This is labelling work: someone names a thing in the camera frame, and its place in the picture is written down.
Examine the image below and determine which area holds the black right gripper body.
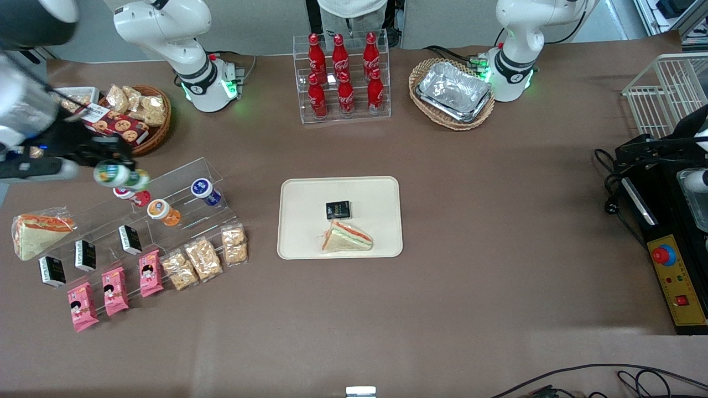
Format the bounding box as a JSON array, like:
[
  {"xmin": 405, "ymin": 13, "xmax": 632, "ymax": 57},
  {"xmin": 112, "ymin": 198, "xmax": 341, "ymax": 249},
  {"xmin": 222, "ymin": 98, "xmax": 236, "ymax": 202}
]
[{"xmin": 30, "ymin": 117, "xmax": 108, "ymax": 167}]

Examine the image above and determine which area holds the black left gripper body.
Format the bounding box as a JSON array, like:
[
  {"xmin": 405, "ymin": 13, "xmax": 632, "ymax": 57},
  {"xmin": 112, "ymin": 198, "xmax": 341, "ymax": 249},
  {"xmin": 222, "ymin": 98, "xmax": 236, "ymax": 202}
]
[{"xmin": 665, "ymin": 105, "xmax": 708, "ymax": 160}]

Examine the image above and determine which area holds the green lid gum bottle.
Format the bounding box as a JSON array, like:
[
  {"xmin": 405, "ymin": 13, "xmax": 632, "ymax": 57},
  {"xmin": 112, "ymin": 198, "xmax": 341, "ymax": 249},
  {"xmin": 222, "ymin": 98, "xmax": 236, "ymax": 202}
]
[{"xmin": 92, "ymin": 160, "xmax": 152, "ymax": 192}]

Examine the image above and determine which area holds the red lid gum bottle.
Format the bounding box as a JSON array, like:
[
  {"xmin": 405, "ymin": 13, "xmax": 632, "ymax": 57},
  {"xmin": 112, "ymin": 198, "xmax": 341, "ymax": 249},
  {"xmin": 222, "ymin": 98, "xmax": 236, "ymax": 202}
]
[{"xmin": 113, "ymin": 187, "xmax": 152, "ymax": 208}]

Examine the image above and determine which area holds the orange lid gum bottle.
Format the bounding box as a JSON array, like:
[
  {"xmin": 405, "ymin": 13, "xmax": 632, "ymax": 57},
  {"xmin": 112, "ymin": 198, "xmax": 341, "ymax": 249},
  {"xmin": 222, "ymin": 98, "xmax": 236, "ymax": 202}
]
[{"xmin": 147, "ymin": 199, "xmax": 181, "ymax": 228}]

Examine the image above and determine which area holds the purple lid gum bottle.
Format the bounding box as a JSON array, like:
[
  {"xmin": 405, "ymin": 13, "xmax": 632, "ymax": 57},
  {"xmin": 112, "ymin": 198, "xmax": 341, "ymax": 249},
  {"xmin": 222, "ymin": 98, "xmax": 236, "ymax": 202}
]
[{"xmin": 191, "ymin": 178, "xmax": 222, "ymax": 207}]

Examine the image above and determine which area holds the aluminium foil tray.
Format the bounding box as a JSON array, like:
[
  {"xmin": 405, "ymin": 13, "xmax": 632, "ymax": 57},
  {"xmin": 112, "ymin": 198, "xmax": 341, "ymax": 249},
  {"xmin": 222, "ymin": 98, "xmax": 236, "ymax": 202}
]
[
  {"xmin": 416, "ymin": 88, "xmax": 493, "ymax": 124},
  {"xmin": 417, "ymin": 61, "xmax": 492, "ymax": 118}
]

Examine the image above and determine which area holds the beige serving tray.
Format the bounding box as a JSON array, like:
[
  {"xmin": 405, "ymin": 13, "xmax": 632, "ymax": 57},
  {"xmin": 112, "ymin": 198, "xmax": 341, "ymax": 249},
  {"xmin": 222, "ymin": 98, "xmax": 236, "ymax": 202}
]
[{"xmin": 277, "ymin": 176, "xmax": 404, "ymax": 260}]

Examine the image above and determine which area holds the dark red cookie box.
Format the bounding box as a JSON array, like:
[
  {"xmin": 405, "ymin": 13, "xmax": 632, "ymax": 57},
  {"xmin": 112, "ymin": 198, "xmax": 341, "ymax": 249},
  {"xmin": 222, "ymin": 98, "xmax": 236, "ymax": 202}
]
[{"xmin": 82, "ymin": 103, "xmax": 150, "ymax": 146}]

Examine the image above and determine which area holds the clear bag of beige snacks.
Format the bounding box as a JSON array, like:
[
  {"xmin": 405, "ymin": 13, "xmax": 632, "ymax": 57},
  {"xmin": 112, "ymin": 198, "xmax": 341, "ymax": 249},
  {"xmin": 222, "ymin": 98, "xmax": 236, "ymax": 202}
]
[
  {"xmin": 184, "ymin": 237, "xmax": 224, "ymax": 284},
  {"xmin": 106, "ymin": 84, "xmax": 131, "ymax": 114},
  {"xmin": 122, "ymin": 86, "xmax": 144, "ymax": 112},
  {"xmin": 161, "ymin": 250, "xmax": 200, "ymax": 292},
  {"xmin": 58, "ymin": 94, "xmax": 92, "ymax": 114},
  {"xmin": 140, "ymin": 95, "xmax": 168, "ymax": 128},
  {"xmin": 221, "ymin": 223, "xmax": 248, "ymax": 267}
]

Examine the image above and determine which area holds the brown wicker basket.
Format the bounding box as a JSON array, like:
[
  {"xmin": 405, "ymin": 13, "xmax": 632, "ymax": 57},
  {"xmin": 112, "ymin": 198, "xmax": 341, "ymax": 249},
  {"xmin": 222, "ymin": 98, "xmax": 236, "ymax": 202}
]
[{"xmin": 94, "ymin": 85, "xmax": 173, "ymax": 158}]

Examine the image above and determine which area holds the black control box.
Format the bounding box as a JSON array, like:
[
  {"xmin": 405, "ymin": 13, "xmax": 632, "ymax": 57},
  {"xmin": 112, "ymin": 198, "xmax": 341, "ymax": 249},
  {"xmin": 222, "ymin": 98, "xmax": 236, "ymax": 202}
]
[{"xmin": 618, "ymin": 158, "xmax": 708, "ymax": 336}]

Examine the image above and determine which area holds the clear plastic container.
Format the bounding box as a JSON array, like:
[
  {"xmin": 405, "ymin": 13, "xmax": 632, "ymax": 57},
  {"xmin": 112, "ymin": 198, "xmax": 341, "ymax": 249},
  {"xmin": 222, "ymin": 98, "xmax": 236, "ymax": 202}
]
[{"xmin": 676, "ymin": 169, "xmax": 708, "ymax": 233}]

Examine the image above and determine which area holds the small black white box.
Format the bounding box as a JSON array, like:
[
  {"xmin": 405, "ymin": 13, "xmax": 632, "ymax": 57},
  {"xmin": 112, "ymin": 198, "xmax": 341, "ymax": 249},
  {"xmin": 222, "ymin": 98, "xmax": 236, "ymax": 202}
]
[
  {"xmin": 118, "ymin": 225, "xmax": 143, "ymax": 256},
  {"xmin": 75, "ymin": 239, "xmax": 97, "ymax": 273},
  {"xmin": 38, "ymin": 256, "xmax": 67, "ymax": 289}
]

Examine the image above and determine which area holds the clear acrylic stepped display stand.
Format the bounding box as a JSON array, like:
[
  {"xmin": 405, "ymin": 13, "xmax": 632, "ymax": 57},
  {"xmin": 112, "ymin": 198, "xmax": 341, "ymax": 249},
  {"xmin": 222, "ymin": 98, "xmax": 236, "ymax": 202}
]
[{"xmin": 53, "ymin": 158, "xmax": 240, "ymax": 271}]

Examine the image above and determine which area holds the red emergency stop button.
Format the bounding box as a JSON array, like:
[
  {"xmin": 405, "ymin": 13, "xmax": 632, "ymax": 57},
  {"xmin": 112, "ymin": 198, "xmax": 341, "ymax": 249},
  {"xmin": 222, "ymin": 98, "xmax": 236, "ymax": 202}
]
[{"xmin": 651, "ymin": 244, "xmax": 677, "ymax": 266}]

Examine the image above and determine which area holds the wrapped triangle sandwich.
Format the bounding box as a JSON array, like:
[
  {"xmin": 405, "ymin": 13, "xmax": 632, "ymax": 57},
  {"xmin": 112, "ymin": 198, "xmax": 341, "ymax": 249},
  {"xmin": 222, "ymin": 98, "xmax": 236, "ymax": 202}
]
[
  {"xmin": 317, "ymin": 220, "xmax": 374, "ymax": 254},
  {"xmin": 11, "ymin": 207, "xmax": 77, "ymax": 261}
]

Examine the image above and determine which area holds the metal equipment shelf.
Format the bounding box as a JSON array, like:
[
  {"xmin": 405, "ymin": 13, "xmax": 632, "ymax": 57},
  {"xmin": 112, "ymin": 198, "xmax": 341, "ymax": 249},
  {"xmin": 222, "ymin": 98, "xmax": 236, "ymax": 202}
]
[{"xmin": 635, "ymin": 0, "xmax": 708, "ymax": 51}]

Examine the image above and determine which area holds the pink snack packet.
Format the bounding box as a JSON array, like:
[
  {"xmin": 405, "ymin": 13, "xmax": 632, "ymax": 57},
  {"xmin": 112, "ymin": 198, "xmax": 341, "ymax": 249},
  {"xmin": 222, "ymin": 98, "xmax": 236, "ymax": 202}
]
[
  {"xmin": 101, "ymin": 266, "xmax": 130, "ymax": 317},
  {"xmin": 67, "ymin": 282, "xmax": 101, "ymax": 333},
  {"xmin": 138, "ymin": 250, "xmax": 165, "ymax": 299}
]

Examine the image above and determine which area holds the yellow control panel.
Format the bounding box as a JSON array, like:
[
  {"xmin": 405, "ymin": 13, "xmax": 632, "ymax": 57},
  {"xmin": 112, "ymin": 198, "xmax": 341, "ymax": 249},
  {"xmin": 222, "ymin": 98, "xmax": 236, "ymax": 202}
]
[{"xmin": 645, "ymin": 234, "xmax": 708, "ymax": 327}]

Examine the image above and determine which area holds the red cola bottle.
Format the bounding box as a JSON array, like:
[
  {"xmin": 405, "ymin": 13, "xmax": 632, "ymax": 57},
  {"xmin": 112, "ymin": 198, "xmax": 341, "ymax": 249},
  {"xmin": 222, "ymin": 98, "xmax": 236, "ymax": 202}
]
[
  {"xmin": 362, "ymin": 32, "xmax": 382, "ymax": 78},
  {"xmin": 307, "ymin": 33, "xmax": 327, "ymax": 83},
  {"xmin": 337, "ymin": 71, "xmax": 356, "ymax": 117},
  {"xmin": 308, "ymin": 74, "xmax": 329, "ymax": 120},
  {"xmin": 367, "ymin": 68, "xmax": 386, "ymax": 114},
  {"xmin": 331, "ymin": 34, "xmax": 351, "ymax": 81}
]

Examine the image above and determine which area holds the light wicker basket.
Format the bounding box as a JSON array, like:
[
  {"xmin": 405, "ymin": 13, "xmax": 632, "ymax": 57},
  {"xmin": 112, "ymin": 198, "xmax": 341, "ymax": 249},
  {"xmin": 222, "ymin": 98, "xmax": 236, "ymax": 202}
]
[{"xmin": 408, "ymin": 57, "xmax": 496, "ymax": 132}]

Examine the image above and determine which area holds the clear acrylic bottle rack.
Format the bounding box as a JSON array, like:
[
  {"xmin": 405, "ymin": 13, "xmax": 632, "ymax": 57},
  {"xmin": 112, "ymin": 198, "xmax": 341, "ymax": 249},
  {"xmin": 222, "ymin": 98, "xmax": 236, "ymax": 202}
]
[{"xmin": 293, "ymin": 30, "xmax": 393, "ymax": 125}]

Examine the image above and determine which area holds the person torso white sweater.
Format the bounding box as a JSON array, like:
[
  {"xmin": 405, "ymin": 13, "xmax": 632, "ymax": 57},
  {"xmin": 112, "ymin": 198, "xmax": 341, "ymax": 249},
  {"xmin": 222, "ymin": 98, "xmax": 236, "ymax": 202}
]
[{"xmin": 306, "ymin": 0, "xmax": 397, "ymax": 37}]

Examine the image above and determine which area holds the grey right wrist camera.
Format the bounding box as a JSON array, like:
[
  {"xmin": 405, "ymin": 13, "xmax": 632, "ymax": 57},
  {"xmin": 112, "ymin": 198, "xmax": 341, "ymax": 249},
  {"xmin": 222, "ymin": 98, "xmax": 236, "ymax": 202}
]
[{"xmin": 0, "ymin": 156, "xmax": 79, "ymax": 184}]

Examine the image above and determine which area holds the white wire basket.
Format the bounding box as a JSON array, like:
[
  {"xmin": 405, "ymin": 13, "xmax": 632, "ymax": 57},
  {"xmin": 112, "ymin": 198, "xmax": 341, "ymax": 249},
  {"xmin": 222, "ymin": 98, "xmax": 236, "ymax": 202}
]
[{"xmin": 622, "ymin": 53, "xmax": 708, "ymax": 140}]

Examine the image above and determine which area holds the black power cable with plug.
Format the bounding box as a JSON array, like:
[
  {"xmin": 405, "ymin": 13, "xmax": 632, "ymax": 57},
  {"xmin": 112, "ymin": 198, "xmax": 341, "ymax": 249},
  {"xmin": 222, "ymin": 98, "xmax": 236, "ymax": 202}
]
[{"xmin": 594, "ymin": 148, "xmax": 628, "ymax": 217}]

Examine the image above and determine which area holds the black cable at arm base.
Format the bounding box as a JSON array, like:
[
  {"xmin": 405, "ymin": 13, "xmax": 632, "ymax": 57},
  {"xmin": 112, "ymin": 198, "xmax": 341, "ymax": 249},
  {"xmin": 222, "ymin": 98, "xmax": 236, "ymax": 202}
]
[{"xmin": 423, "ymin": 45, "xmax": 477, "ymax": 65}]

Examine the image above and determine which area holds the long black cable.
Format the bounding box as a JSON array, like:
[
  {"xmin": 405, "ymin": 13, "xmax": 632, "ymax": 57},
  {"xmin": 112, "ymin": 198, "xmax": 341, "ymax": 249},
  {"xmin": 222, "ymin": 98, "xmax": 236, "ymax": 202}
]
[{"xmin": 490, "ymin": 363, "xmax": 708, "ymax": 398}]

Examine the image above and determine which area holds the looped black cable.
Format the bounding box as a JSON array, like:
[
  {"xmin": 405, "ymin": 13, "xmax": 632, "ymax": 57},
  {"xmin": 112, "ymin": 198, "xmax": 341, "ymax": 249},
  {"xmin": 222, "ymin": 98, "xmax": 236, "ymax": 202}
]
[{"xmin": 616, "ymin": 369, "xmax": 708, "ymax": 398}]

